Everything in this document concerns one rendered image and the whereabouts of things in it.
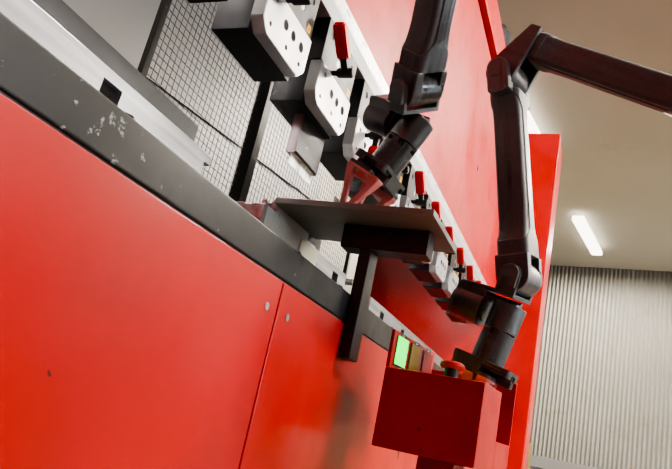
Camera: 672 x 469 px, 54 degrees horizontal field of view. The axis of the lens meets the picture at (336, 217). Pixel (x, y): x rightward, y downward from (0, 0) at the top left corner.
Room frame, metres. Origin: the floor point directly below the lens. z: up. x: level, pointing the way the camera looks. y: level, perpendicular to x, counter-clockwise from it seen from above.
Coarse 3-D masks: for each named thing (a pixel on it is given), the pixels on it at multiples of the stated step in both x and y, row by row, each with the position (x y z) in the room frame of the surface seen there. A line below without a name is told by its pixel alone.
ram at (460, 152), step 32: (320, 0) 0.95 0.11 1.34; (352, 0) 1.05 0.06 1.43; (384, 0) 1.18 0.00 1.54; (384, 32) 1.21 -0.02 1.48; (480, 32) 1.99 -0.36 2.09; (384, 64) 1.25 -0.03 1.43; (448, 64) 1.69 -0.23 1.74; (480, 64) 2.06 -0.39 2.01; (448, 96) 1.75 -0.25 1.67; (480, 96) 2.13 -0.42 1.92; (448, 128) 1.80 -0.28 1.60; (480, 128) 2.21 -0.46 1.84; (416, 160) 1.57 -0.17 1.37; (448, 160) 1.86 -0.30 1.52; (480, 160) 2.29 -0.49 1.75; (448, 192) 1.92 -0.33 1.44; (480, 192) 2.38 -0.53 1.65; (448, 224) 1.99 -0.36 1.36; (480, 224) 2.47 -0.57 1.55; (480, 256) 2.56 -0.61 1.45
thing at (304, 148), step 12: (300, 120) 1.05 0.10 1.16; (300, 132) 1.04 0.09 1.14; (312, 132) 1.08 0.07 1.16; (288, 144) 1.05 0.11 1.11; (300, 144) 1.05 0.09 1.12; (312, 144) 1.09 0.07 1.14; (300, 156) 1.06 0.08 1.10; (312, 156) 1.10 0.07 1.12; (300, 168) 1.09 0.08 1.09; (312, 168) 1.11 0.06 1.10
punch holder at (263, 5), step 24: (240, 0) 0.82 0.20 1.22; (264, 0) 0.80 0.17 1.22; (216, 24) 0.84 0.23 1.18; (240, 24) 0.82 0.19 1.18; (264, 24) 0.81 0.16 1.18; (288, 24) 0.87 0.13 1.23; (312, 24) 0.93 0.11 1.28; (240, 48) 0.87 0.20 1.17; (264, 48) 0.86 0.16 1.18; (288, 48) 0.88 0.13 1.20; (264, 72) 0.93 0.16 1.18; (288, 72) 0.91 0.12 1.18
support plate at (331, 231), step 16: (288, 208) 1.02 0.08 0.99; (304, 208) 1.00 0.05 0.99; (320, 208) 0.98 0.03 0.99; (336, 208) 0.96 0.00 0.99; (352, 208) 0.95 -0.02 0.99; (368, 208) 0.94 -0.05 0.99; (384, 208) 0.93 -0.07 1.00; (400, 208) 0.92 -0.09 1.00; (416, 208) 0.91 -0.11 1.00; (304, 224) 1.09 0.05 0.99; (320, 224) 1.07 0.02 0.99; (336, 224) 1.05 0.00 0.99; (368, 224) 1.01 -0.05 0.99; (384, 224) 0.99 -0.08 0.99; (400, 224) 0.97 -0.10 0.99; (416, 224) 0.96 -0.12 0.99; (432, 224) 0.94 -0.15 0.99; (336, 240) 1.14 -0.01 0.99; (448, 240) 1.00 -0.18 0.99
